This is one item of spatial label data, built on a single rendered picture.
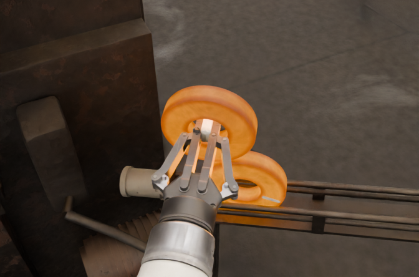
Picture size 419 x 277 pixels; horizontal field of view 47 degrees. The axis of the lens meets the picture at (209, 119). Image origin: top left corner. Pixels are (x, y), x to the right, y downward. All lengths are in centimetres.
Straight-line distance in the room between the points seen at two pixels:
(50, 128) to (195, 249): 40
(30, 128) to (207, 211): 40
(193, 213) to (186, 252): 6
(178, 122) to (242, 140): 11
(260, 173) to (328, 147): 111
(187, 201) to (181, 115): 17
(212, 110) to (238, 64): 151
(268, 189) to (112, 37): 41
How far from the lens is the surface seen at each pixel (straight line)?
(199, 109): 73
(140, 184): 92
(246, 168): 82
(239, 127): 75
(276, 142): 191
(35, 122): 92
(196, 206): 64
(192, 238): 61
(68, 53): 93
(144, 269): 61
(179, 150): 72
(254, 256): 162
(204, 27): 246
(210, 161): 70
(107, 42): 94
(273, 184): 85
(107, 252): 104
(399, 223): 90
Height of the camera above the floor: 143
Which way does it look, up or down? 46 degrees down
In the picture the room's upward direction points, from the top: straight up
